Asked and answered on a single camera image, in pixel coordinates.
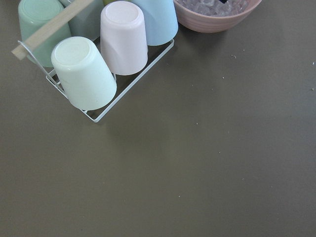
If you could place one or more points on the pink cup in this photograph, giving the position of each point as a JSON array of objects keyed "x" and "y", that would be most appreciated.
[{"x": 123, "y": 41}]

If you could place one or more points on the blue cup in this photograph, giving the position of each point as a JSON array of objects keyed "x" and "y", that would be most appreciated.
[{"x": 160, "y": 20}]

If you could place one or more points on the pink ice bowl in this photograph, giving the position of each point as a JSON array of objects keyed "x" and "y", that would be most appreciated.
[{"x": 209, "y": 24}]

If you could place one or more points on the grey cup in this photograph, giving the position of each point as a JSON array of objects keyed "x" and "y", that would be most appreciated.
[{"x": 87, "y": 22}]

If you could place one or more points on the green cup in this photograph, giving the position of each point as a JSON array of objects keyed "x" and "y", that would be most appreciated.
[{"x": 33, "y": 14}]

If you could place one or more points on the white wire cup rack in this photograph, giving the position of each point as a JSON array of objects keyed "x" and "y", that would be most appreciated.
[{"x": 26, "y": 47}]

